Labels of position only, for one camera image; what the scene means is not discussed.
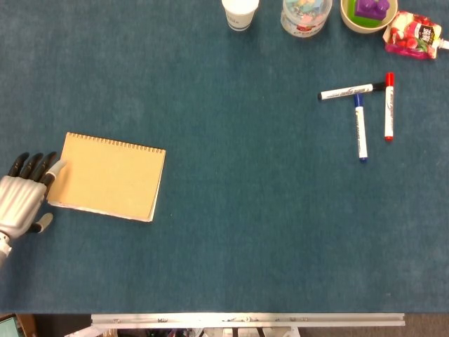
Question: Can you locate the device with green screen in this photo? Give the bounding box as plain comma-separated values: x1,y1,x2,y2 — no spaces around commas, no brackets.
0,315,18,337

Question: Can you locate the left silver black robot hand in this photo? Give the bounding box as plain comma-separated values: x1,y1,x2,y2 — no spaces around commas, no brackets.
0,151,67,239

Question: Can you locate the beige bowl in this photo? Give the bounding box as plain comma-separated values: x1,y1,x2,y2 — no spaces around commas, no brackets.
340,0,399,34

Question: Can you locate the green toy brick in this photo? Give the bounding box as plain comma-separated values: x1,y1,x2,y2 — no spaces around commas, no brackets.
347,0,385,27

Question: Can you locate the purple toy brick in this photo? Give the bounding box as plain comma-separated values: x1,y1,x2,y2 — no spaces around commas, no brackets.
354,0,391,18

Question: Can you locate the red whiteboard marker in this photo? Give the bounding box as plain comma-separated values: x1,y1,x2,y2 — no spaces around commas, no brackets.
383,72,396,142

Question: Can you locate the kraft cover spiral notebook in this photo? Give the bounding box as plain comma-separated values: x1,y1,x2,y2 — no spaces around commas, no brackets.
46,131,167,223

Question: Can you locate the blue whiteboard marker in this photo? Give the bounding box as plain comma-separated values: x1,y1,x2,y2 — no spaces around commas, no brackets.
352,93,369,163

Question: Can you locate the black whiteboard marker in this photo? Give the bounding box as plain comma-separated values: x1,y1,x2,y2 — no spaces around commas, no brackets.
317,81,386,102

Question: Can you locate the clear plastic jar of clips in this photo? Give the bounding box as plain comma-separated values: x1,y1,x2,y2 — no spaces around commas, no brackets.
280,0,333,37

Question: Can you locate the white paper cup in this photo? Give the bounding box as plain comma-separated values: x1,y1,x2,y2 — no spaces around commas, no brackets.
221,0,260,33

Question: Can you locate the pink white snack pouch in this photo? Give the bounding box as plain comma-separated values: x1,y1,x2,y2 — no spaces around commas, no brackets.
382,10,449,60

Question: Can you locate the aluminium table edge rail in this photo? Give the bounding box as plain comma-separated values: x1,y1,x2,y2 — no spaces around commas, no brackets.
91,313,406,329

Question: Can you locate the blue felt table cloth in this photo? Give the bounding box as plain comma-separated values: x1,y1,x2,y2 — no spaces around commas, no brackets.
0,0,449,315

